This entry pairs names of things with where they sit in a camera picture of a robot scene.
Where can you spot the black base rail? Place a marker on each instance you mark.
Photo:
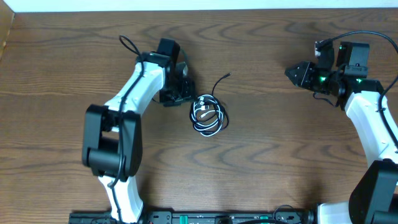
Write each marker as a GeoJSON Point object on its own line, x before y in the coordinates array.
{"type": "Point", "coordinates": [282, 215]}

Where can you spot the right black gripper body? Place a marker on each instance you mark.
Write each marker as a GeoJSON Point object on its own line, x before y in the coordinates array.
{"type": "Point", "coordinates": [323, 79]}

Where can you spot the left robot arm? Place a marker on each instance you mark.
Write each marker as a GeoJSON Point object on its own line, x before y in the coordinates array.
{"type": "Point", "coordinates": [112, 135]}

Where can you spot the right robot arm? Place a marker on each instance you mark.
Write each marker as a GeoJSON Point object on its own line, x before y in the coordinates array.
{"type": "Point", "coordinates": [344, 75]}

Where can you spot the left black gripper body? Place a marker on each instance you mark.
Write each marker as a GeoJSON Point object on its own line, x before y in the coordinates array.
{"type": "Point", "coordinates": [179, 96]}

